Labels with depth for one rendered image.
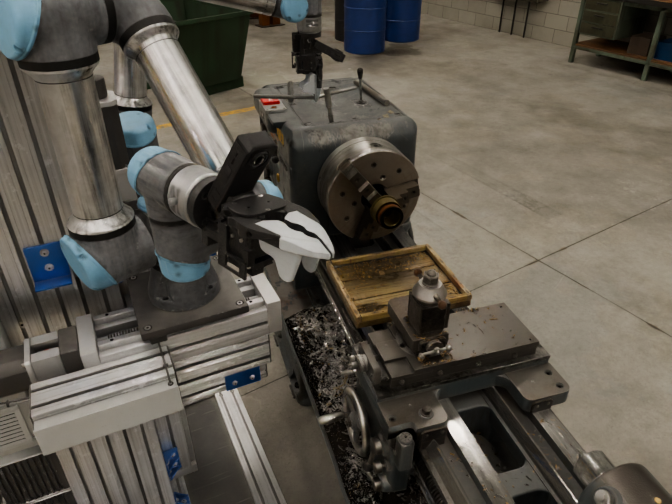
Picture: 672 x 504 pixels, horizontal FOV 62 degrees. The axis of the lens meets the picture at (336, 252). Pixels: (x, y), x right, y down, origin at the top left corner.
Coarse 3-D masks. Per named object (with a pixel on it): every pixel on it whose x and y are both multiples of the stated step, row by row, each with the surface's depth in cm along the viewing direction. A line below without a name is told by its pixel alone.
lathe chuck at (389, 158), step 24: (360, 144) 174; (384, 144) 175; (336, 168) 171; (360, 168) 170; (384, 168) 173; (408, 168) 176; (336, 192) 172; (336, 216) 177; (360, 216) 180; (408, 216) 185
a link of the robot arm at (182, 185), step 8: (184, 168) 72; (192, 168) 72; (200, 168) 72; (176, 176) 71; (184, 176) 71; (192, 176) 70; (200, 176) 70; (208, 176) 70; (176, 184) 70; (184, 184) 70; (192, 184) 69; (168, 192) 71; (176, 192) 70; (184, 192) 69; (168, 200) 70; (176, 200) 71; (184, 200) 69; (176, 208) 72; (184, 208) 70; (184, 216) 71; (192, 224) 72
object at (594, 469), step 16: (576, 464) 94; (592, 464) 92; (608, 464) 91; (624, 464) 87; (640, 464) 88; (592, 480) 90; (608, 480) 86; (624, 480) 85; (640, 480) 85; (656, 480) 86; (592, 496) 86; (608, 496) 82; (624, 496) 83; (640, 496) 82; (656, 496) 82
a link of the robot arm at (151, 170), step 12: (144, 156) 76; (156, 156) 75; (168, 156) 75; (180, 156) 76; (132, 168) 76; (144, 168) 75; (156, 168) 74; (168, 168) 73; (180, 168) 72; (132, 180) 77; (144, 180) 75; (156, 180) 73; (168, 180) 71; (144, 192) 76; (156, 192) 73; (156, 204) 75; (168, 204) 73; (156, 216) 77; (168, 216) 76
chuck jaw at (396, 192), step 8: (400, 184) 178; (408, 184) 177; (416, 184) 176; (384, 192) 177; (392, 192) 174; (400, 192) 174; (408, 192) 176; (416, 192) 176; (400, 200) 171; (408, 200) 175
